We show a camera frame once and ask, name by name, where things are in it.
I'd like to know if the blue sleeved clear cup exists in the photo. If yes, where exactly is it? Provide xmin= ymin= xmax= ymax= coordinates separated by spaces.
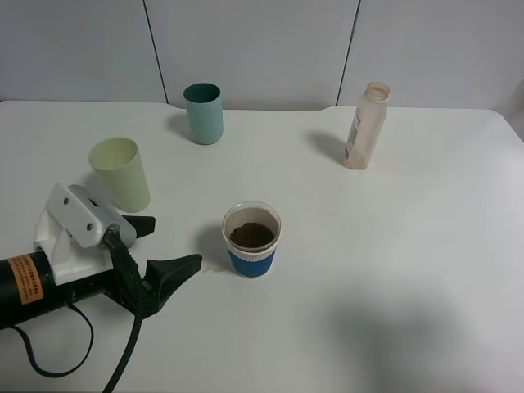
xmin=222 ymin=201 xmax=282 ymax=278

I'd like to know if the brown spill stain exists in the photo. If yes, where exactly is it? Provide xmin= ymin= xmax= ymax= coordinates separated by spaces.
xmin=202 ymin=267 xmax=229 ymax=273

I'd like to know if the teal plastic cup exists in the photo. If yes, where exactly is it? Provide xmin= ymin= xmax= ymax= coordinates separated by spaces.
xmin=183 ymin=83 xmax=224 ymax=145

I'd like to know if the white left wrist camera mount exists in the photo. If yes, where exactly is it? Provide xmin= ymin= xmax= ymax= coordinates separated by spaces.
xmin=34 ymin=183 xmax=137 ymax=286

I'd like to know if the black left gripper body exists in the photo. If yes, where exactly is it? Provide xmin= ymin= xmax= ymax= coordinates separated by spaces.
xmin=44 ymin=260 xmax=164 ymax=318

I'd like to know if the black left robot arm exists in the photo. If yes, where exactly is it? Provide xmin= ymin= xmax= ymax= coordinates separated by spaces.
xmin=1 ymin=224 xmax=202 ymax=328

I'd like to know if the black left camera cable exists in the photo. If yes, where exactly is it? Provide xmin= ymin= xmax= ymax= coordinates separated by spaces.
xmin=10 ymin=228 xmax=151 ymax=393

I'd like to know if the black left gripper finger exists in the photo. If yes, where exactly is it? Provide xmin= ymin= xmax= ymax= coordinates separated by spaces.
xmin=120 ymin=215 xmax=156 ymax=242
xmin=145 ymin=254 xmax=202 ymax=311

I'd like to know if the pale yellow plastic cup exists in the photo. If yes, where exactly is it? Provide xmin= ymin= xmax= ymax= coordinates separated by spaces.
xmin=88 ymin=137 xmax=151 ymax=213

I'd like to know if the clear plastic drink bottle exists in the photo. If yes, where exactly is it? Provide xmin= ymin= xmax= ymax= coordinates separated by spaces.
xmin=344 ymin=82 xmax=390 ymax=170

